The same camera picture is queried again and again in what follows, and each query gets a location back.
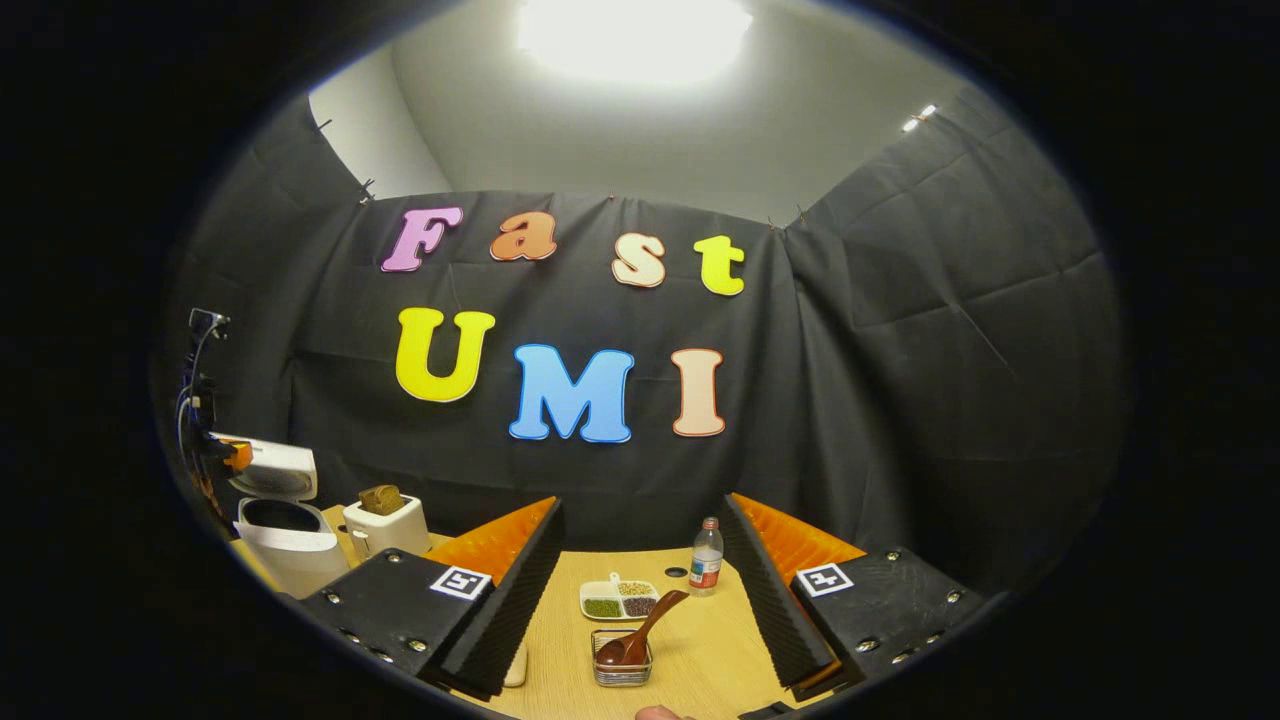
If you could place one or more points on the small ceiling light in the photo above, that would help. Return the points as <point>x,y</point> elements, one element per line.
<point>920,117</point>

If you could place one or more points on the cream square box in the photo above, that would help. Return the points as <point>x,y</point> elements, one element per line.
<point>516,665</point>

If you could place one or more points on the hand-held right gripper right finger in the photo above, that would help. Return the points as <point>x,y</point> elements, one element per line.
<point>770,600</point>

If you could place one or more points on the clear glass chopstick holder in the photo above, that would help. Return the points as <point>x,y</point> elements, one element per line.
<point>622,672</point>

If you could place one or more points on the white toaster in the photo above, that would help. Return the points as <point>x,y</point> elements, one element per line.
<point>390,530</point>

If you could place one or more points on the large ceiling light panel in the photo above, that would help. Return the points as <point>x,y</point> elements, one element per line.
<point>635,40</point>

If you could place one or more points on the clear bottle with red label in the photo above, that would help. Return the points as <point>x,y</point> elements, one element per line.
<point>706,560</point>

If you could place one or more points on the white divided grain dish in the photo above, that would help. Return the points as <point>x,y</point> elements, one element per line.
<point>620,598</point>

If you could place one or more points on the brown wooden spoon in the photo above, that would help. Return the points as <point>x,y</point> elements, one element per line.
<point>640,630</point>

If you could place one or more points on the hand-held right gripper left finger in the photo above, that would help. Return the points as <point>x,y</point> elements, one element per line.
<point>510,610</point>

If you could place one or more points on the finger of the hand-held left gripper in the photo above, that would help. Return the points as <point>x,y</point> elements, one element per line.
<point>235,456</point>

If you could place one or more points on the white rice cooker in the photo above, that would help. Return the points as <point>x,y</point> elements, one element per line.
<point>290,550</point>

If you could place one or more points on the brown bread slice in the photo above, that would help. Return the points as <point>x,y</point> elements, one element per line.
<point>380,499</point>

